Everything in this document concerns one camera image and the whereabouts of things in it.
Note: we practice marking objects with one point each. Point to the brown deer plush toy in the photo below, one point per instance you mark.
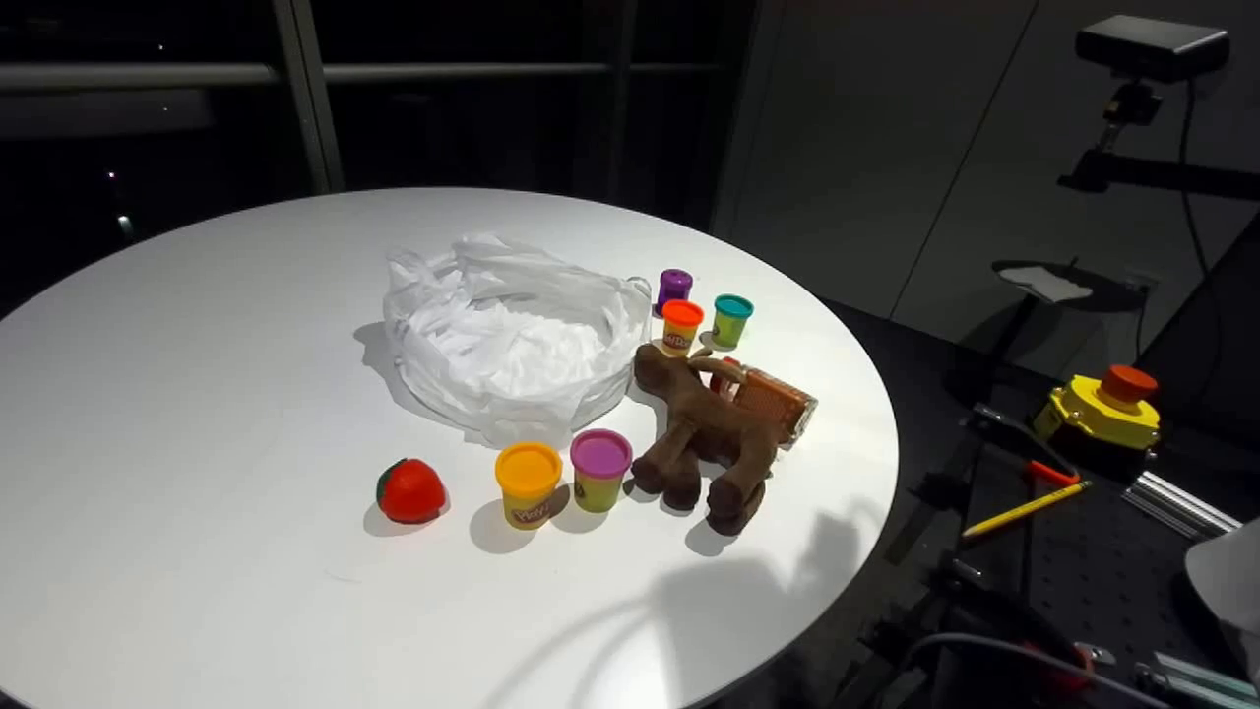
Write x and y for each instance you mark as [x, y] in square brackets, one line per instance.
[709, 447]

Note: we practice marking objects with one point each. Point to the yellow emergency stop button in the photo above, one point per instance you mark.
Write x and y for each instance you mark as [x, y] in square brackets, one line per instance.
[1113, 409]

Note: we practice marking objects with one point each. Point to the yellow pencil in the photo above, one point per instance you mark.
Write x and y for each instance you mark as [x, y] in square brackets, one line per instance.
[1025, 511]

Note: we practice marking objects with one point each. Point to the purple lid small container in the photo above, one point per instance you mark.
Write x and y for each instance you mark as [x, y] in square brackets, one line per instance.
[670, 285]

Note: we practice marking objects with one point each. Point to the teal lid small container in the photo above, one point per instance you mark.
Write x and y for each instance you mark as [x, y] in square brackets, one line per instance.
[731, 316]

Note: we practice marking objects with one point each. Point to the black camera on mount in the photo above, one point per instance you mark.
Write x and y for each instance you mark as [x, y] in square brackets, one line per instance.
[1145, 54]

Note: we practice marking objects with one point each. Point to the orange lid small container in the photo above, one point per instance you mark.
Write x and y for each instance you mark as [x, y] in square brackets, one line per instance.
[679, 325]

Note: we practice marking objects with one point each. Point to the metal window railing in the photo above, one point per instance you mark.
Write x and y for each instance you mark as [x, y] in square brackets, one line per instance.
[308, 81]

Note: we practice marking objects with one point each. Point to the white plastic bag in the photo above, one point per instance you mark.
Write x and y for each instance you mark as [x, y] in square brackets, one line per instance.
[506, 341]

